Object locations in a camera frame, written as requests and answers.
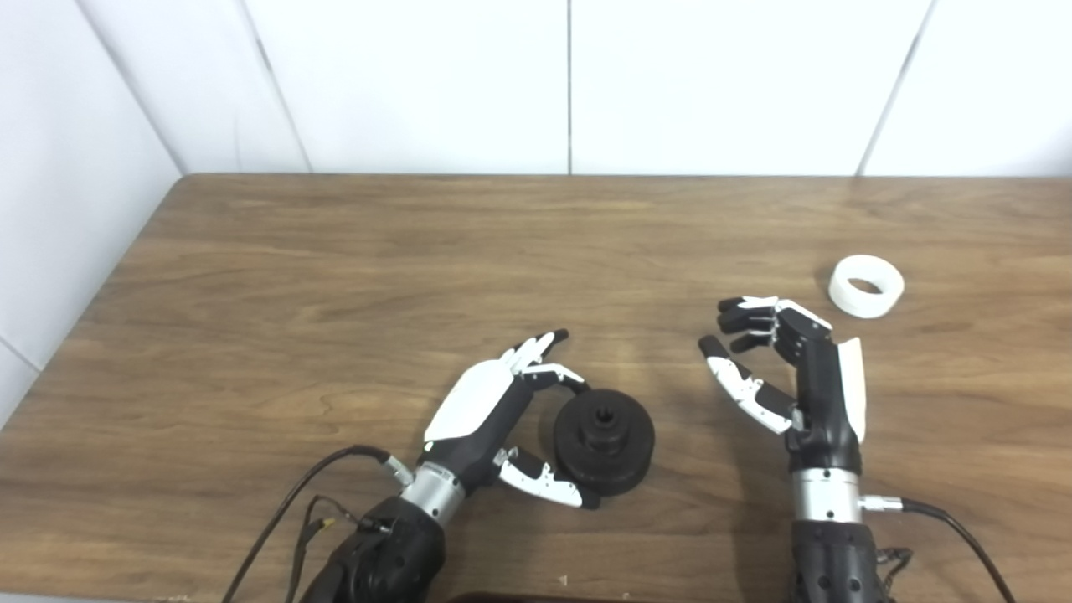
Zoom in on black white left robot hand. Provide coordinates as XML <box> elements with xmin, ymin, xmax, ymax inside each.
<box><xmin>419</xmin><ymin>329</ymin><xmax>600</xmax><ymax>510</ymax></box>

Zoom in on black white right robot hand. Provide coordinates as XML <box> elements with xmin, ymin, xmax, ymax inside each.
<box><xmin>699</xmin><ymin>296</ymin><xmax>867</xmax><ymax>474</ymax></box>

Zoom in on white plastic ring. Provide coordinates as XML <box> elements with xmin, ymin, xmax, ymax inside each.
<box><xmin>828</xmin><ymin>255</ymin><xmax>905</xmax><ymax>320</ymax></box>

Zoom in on round black stepped part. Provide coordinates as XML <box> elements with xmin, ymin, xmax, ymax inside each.
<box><xmin>553</xmin><ymin>389</ymin><xmax>656</xmax><ymax>497</ymax></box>

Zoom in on black robot torso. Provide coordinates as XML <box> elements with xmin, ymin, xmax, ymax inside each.
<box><xmin>448</xmin><ymin>592</ymin><xmax>642</xmax><ymax>603</ymax></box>

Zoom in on thin right arm wires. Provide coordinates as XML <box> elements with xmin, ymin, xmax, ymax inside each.
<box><xmin>875</xmin><ymin>546</ymin><xmax>915</xmax><ymax>589</ymax></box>

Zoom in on thin arm wires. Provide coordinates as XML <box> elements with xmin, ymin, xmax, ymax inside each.
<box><xmin>875</xmin><ymin>546</ymin><xmax>915</xmax><ymax>589</ymax></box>
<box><xmin>285</xmin><ymin>494</ymin><xmax>394</xmax><ymax>603</ymax></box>

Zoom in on thick black right wrist cable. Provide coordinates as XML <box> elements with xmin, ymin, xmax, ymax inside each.
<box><xmin>860</xmin><ymin>495</ymin><xmax>1017</xmax><ymax>603</ymax></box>

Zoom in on thick black wrist cable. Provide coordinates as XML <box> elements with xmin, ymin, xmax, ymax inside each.
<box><xmin>222</xmin><ymin>446</ymin><xmax>415</xmax><ymax>603</ymax></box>
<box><xmin>860</xmin><ymin>495</ymin><xmax>1017</xmax><ymax>603</ymax></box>

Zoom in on thick black left wrist cable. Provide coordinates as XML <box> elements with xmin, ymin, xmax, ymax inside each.
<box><xmin>222</xmin><ymin>446</ymin><xmax>415</xmax><ymax>603</ymax></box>

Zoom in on thin left arm wires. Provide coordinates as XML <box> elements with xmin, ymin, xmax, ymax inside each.
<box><xmin>285</xmin><ymin>494</ymin><xmax>394</xmax><ymax>603</ymax></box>

